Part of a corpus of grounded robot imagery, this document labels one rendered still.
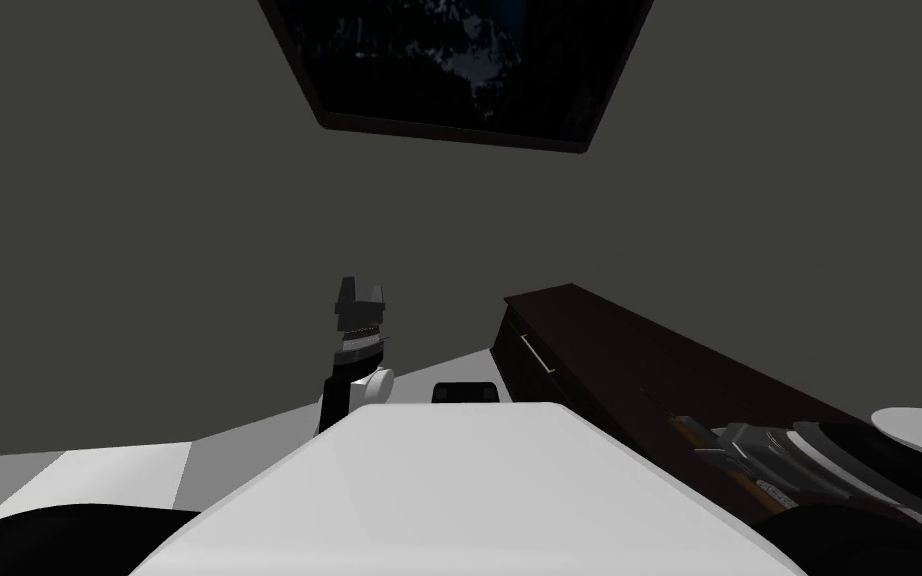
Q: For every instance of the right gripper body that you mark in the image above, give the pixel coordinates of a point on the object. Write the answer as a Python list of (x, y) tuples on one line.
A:
[(765, 458)]

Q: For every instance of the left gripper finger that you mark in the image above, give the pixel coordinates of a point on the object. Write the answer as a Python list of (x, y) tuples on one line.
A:
[(346, 290), (373, 294)]

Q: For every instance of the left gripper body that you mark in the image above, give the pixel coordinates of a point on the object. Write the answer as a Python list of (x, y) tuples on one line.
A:
[(360, 317)]

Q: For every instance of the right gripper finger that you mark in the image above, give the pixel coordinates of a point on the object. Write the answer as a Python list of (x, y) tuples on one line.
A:
[(733, 436), (718, 459)]

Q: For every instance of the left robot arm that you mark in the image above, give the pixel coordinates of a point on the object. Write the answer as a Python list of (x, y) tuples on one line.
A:
[(336, 410)]

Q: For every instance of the dark brown cabinet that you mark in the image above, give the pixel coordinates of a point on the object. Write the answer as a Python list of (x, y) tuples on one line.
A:
[(613, 352)]

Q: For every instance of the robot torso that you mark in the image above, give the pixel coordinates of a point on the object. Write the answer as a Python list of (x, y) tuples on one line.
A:
[(461, 496)]

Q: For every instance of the dark framed wall picture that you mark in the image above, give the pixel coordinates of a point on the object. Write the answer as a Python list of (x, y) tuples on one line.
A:
[(453, 64)]

